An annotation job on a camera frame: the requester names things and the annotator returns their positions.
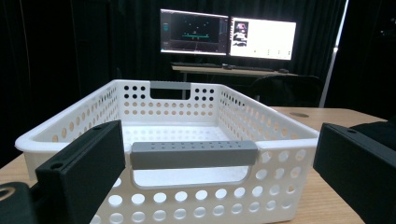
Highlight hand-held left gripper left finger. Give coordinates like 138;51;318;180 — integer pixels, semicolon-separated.
35;119;126;224

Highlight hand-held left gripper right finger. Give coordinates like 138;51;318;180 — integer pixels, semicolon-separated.
313;122;396;224

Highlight white perforated plastic basket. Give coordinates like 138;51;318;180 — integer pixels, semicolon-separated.
14;78;321;224

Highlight black office chair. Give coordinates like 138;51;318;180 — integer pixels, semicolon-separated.
248;74;325;108

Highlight white metal stand pole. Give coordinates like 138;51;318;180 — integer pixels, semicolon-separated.
318;0;350;108

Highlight black curtain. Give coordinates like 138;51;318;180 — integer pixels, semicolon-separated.
0;0;396;169

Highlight black keyboard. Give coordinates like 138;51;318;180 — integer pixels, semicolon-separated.
170;61;224;69
232;64;276;73

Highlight bright white screen computer monitor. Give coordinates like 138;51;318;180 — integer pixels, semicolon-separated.
229;16;297;62

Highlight wooden monitor desk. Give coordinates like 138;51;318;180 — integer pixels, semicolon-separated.
171;64;297;101

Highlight dark screen computer monitor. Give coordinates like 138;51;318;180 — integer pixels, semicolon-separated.
160;8;230;57

